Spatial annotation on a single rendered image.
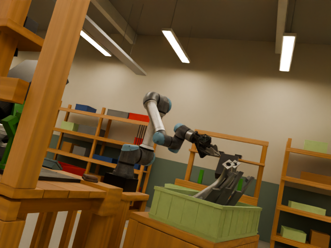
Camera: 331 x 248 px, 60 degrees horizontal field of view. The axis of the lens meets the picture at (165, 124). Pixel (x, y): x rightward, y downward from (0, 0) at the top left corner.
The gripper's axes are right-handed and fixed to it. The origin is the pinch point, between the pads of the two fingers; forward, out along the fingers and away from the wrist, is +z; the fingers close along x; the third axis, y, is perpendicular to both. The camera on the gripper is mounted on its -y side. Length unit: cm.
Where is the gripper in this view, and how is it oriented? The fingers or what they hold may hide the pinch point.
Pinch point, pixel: (217, 155)
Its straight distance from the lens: 175.2
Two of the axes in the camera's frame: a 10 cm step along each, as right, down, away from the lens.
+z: 6.7, 4.4, -6.0
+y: -0.4, -7.9, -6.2
